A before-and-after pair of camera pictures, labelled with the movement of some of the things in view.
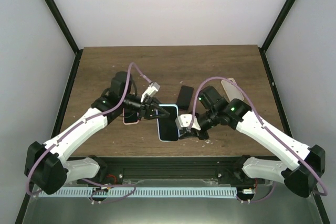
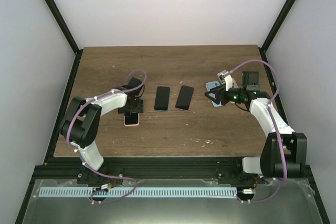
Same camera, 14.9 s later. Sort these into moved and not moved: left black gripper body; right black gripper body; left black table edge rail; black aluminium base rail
Moved: right black gripper body; left black gripper body
Not moved: left black table edge rail; black aluminium base rail
